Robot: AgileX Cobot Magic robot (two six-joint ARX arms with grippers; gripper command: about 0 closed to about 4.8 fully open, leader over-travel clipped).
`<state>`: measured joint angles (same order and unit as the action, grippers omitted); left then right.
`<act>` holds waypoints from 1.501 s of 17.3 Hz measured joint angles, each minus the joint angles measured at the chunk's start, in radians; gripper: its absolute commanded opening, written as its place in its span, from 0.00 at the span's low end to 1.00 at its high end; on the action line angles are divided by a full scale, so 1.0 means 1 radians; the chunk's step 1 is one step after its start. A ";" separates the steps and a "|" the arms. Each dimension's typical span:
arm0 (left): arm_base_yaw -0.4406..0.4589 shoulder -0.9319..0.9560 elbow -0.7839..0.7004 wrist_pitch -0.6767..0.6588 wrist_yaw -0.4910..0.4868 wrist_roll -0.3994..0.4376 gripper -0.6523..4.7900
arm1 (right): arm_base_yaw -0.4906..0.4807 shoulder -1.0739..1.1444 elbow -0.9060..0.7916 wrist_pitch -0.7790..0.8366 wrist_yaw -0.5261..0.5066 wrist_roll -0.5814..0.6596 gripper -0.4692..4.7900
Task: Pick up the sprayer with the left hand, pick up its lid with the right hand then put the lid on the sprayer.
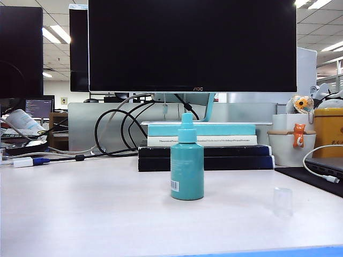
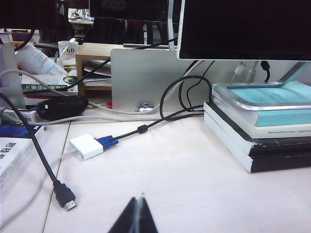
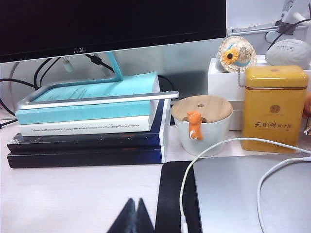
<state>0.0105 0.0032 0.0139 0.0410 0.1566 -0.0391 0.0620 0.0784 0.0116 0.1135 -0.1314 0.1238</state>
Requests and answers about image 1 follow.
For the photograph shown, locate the teal spray bottle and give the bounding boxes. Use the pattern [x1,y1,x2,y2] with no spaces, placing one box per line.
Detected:
[170,112,205,201]

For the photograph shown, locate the clear plastic sprayer lid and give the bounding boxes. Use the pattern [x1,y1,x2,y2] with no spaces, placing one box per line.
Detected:
[273,187,293,217]

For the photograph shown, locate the white book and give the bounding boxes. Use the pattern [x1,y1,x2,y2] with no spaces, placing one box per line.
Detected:
[147,135,258,147]

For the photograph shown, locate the thin dark blue box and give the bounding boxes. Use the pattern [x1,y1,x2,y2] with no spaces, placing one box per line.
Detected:
[138,144,273,157]

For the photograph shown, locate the thick dark blue box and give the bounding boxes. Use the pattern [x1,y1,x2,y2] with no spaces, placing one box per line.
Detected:
[138,155,275,172]

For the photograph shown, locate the large black AOC monitor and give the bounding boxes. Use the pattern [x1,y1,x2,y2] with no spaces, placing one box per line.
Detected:
[88,0,297,93]

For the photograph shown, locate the white plant pot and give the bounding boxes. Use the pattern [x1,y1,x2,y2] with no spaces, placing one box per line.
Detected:
[267,114,317,168]

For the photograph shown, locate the brown wooden cabinet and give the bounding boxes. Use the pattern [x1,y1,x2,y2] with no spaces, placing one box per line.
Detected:
[49,112,69,150]

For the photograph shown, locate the black monitor with white edge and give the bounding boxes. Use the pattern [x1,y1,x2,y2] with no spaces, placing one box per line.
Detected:
[69,4,90,93]

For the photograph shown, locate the orange cat figurine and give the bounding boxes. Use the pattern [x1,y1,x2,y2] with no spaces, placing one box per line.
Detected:
[292,123,307,148]

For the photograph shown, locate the sunflower plush toy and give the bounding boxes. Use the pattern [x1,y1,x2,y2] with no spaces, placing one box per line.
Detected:
[285,94,316,124]

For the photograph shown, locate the small screen showing code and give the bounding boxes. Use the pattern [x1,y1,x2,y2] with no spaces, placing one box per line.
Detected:
[25,95,55,120]

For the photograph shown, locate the black desk mat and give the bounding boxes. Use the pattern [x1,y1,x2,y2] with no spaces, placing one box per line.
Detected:
[274,166,343,199]

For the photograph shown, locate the white partition panel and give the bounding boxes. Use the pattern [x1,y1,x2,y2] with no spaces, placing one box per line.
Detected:
[296,47,318,115]

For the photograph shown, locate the wide ceiling light panel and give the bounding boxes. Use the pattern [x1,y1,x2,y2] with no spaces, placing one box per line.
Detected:
[42,25,72,45]

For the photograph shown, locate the white tube bottle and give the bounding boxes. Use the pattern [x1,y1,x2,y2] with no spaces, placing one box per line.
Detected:
[5,108,46,132]

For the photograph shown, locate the white adapter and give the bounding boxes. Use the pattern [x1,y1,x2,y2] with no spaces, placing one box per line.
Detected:
[12,157,34,169]

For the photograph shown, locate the green printed box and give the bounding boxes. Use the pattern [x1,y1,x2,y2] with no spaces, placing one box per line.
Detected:
[0,128,46,140]

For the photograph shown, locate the black dish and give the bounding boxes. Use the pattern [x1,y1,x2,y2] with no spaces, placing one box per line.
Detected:
[5,139,49,156]

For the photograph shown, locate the yellow tin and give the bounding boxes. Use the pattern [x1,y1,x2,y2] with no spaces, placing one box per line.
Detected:
[312,107,343,158]

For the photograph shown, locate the grey laptop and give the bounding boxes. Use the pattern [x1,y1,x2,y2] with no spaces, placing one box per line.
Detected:
[305,156,343,183]

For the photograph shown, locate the white plush toy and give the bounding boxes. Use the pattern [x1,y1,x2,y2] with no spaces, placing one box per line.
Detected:
[310,82,343,109]

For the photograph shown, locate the black monitor with round stand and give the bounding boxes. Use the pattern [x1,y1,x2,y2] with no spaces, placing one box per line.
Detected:
[0,5,44,99]

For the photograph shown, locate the narrow ceiling light strip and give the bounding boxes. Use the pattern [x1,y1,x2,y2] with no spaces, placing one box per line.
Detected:
[321,41,343,52]

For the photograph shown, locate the thick black monitor cable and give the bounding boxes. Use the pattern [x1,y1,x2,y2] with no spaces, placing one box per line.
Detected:
[173,93,200,120]

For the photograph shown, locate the silver monitor base plate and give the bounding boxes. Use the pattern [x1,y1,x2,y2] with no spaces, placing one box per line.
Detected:
[140,120,273,126]

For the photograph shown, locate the black looped cable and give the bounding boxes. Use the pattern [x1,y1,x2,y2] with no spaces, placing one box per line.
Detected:
[95,100,158,157]

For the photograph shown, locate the black cable with ferrite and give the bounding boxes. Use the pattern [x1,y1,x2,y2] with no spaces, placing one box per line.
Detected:
[49,151,140,162]

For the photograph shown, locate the white charging cable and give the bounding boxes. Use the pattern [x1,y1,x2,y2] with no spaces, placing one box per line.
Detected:
[302,144,343,184]

